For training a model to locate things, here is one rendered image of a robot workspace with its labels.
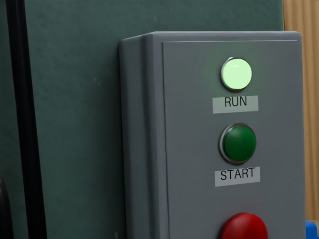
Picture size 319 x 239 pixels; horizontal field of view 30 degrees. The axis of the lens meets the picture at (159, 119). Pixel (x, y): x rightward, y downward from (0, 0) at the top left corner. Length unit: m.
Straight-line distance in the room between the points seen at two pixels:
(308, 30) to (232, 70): 1.53
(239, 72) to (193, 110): 0.03
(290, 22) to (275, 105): 1.49
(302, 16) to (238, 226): 1.55
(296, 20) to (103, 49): 1.50
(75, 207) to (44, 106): 0.07
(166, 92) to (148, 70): 0.02
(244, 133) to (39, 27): 0.14
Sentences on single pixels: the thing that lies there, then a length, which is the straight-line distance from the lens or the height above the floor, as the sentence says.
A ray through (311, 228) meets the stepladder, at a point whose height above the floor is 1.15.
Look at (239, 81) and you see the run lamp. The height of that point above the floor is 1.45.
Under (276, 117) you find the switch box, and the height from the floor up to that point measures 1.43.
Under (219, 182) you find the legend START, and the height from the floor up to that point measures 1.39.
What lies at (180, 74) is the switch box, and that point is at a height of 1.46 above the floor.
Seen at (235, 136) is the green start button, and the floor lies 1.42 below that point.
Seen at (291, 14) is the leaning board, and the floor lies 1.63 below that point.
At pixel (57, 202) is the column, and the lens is 0.38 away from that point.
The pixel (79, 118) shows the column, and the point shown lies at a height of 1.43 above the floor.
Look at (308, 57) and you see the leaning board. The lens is 1.86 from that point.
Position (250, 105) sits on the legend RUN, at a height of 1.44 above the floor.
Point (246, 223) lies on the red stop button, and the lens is 0.35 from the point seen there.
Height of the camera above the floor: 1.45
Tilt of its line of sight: 4 degrees down
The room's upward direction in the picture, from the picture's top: 2 degrees counter-clockwise
